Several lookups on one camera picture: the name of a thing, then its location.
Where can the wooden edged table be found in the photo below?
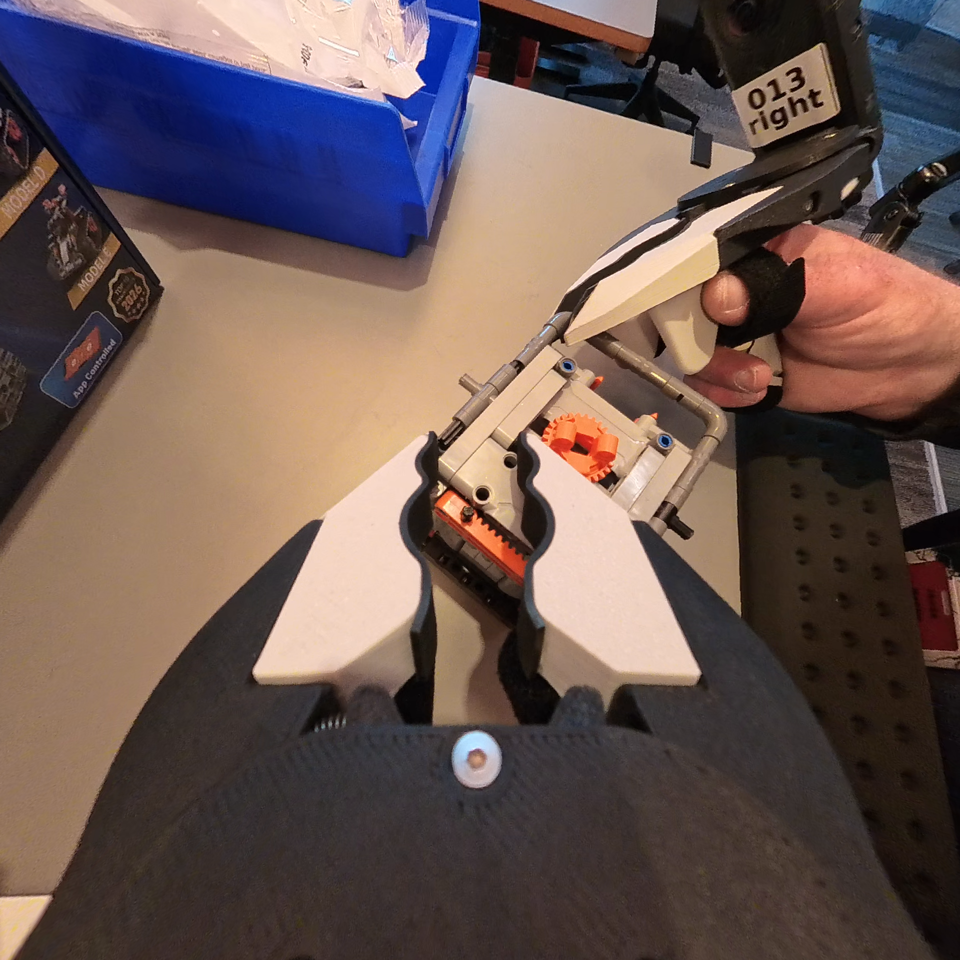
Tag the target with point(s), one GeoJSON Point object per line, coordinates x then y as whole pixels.
{"type": "Point", "coordinates": [600, 15]}

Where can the red and white packaging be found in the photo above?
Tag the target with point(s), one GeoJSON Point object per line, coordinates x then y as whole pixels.
{"type": "Point", "coordinates": [934, 607]}

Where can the blue plastic bin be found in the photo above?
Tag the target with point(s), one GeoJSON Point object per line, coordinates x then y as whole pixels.
{"type": "Point", "coordinates": [225, 150]}

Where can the black office chair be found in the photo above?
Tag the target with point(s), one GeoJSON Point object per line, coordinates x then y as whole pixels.
{"type": "Point", "coordinates": [900, 202]}

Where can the dark blue robot kit box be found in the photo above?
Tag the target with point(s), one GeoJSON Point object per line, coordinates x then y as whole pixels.
{"type": "Point", "coordinates": [60, 300]}

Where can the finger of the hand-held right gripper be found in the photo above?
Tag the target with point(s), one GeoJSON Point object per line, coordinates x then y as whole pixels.
{"type": "Point", "coordinates": [652, 281]}
{"type": "Point", "coordinates": [637, 244]}

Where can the grey brick robot model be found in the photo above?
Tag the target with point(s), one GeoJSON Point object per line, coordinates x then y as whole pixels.
{"type": "Point", "coordinates": [525, 397]}

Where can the person's right hand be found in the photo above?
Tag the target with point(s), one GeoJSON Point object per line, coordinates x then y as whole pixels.
{"type": "Point", "coordinates": [862, 330]}

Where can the small black block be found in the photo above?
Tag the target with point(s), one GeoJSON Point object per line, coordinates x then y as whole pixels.
{"type": "Point", "coordinates": [702, 146]}

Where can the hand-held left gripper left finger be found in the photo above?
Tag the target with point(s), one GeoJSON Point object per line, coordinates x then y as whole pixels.
{"type": "Point", "coordinates": [352, 600]}

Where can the crumpled clear plastic bags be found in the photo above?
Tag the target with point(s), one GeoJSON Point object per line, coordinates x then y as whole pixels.
{"type": "Point", "coordinates": [315, 45]}

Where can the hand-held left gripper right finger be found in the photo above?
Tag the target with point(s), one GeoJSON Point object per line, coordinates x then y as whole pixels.
{"type": "Point", "coordinates": [607, 600]}

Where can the grey bent rod assembly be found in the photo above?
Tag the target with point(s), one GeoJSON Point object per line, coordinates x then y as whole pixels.
{"type": "Point", "coordinates": [709, 421]}

